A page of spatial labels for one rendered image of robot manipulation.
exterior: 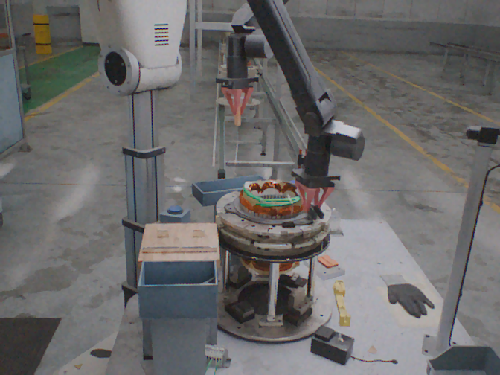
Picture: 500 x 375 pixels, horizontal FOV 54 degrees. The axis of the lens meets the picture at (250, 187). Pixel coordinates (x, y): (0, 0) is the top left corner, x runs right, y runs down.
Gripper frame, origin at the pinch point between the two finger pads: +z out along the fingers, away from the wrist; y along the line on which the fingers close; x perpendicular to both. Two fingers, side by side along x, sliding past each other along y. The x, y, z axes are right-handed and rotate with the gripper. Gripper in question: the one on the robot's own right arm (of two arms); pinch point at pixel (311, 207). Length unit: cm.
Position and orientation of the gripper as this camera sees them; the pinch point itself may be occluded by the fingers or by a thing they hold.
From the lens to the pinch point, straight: 121.5
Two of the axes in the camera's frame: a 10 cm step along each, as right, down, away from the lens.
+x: -4.1, -3.5, 8.4
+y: 9.1, -0.9, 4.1
